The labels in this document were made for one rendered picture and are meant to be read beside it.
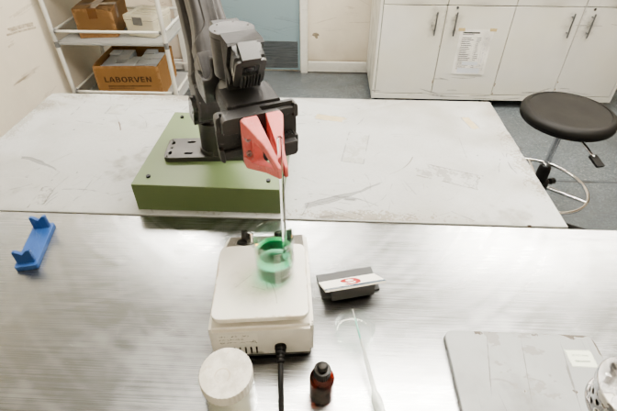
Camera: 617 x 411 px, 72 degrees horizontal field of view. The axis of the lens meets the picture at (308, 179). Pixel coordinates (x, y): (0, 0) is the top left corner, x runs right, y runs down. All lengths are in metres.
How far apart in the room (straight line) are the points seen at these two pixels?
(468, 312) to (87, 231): 0.64
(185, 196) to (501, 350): 0.56
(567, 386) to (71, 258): 0.74
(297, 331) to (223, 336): 0.09
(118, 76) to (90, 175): 1.89
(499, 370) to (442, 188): 0.38
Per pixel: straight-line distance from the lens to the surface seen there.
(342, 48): 3.52
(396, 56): 2.95
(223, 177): 0.79
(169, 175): 0.82
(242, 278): 0.57
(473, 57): 3.06
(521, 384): 0.64
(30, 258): 0.81
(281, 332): 0.56
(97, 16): 2.77
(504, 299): 0.72
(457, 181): 0.91
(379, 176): 0.88
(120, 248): 0.79
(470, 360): 0.63
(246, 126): 0.48
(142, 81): 2.80
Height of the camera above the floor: 1.43
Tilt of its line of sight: 38 degrees down
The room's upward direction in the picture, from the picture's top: straight up
